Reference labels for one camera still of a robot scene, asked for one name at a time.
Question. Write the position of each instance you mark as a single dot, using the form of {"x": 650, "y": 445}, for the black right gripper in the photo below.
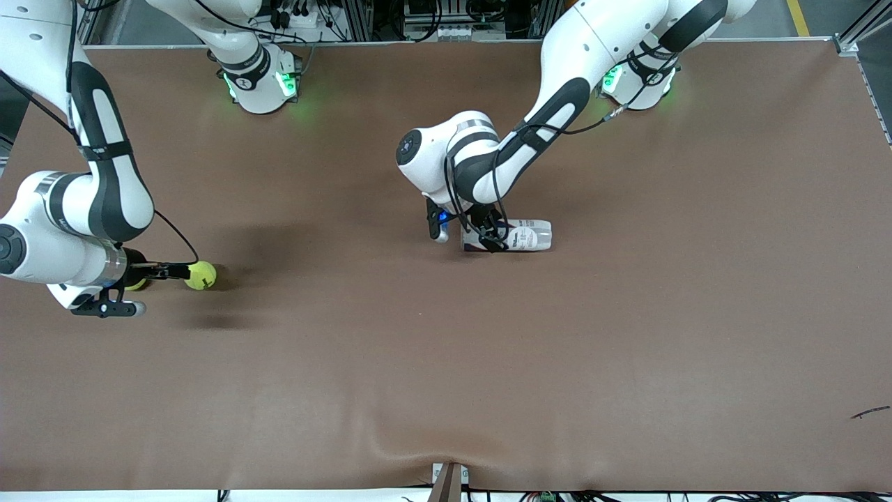
{"x": 136, "y": 268}

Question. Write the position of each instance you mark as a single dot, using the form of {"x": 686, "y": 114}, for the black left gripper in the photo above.
{"x": 482, "y": 222}

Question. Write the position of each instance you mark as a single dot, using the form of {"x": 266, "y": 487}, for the yellow tennis ball Wilson print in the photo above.
{"x": 136, "y": 284}

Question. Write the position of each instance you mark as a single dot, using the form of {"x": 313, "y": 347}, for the yellow tennis ball small mark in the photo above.
{"x": 202, "y": 275}

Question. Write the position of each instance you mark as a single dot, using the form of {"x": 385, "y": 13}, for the clear Wilson tennis ball can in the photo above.
{"x": 533, "y": 236}

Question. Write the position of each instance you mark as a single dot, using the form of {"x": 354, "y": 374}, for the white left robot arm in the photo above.
{"x": 578, "y": 49}

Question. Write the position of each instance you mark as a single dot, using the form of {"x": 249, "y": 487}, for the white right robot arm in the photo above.
{"x": 104, "y": 181}

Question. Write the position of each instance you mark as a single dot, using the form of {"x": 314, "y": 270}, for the brown table mat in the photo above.
{"x": 557, "y": 348}

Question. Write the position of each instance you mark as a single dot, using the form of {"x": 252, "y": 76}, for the white terminal strip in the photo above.
{"x": 460, "y": 33}

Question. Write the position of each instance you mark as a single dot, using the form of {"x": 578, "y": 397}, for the white power strip black plugs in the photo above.
{"x": 306, "y": 21}

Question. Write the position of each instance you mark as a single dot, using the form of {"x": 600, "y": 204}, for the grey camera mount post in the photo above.
{"x": 447, "y": 484}

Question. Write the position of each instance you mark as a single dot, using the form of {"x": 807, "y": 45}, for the aluminium table frame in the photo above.
{"x": 845, "y": 43}

